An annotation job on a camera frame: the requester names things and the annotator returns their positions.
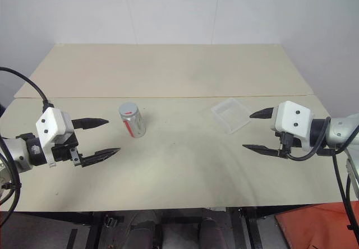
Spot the dark rounded shape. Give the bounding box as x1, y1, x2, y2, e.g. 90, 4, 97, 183
198, 217, 225, 249
131, 220, 164, 249

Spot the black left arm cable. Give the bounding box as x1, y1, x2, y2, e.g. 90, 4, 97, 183
0, 66, 54, 228

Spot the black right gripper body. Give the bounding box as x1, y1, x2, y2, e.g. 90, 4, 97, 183
275, 131, 301, 159

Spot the silver metal can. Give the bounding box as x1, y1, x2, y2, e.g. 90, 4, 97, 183
120, 110, 148, 139

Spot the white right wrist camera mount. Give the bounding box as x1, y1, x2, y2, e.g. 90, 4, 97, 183
270, 100, 314, 152

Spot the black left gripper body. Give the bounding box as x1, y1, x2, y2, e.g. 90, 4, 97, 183
52, 132, 84, 168

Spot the clear plastic tray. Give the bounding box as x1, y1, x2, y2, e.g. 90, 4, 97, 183
210, 97, 252, 135

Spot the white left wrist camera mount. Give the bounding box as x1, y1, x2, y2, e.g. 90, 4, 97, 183
35, 107, 75, 168

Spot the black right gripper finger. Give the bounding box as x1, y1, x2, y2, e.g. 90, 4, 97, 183
248, 107, 279, 120
242, 144, 282, 158

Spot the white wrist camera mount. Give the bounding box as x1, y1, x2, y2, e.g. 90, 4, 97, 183
270, 100, 314, 152
35, 107, 75, 168

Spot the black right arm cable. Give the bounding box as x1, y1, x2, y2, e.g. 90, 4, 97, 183
279, 117, 359, 233

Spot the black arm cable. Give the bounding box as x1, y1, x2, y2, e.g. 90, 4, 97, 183
0, 66, 54, 228
279, 117, 359, 233

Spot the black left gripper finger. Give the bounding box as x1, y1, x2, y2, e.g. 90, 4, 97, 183
71, 117, 110, 130
81, 147, 122, 168

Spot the black metal table frame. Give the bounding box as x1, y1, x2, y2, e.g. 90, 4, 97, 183
0, 207, 271, 249

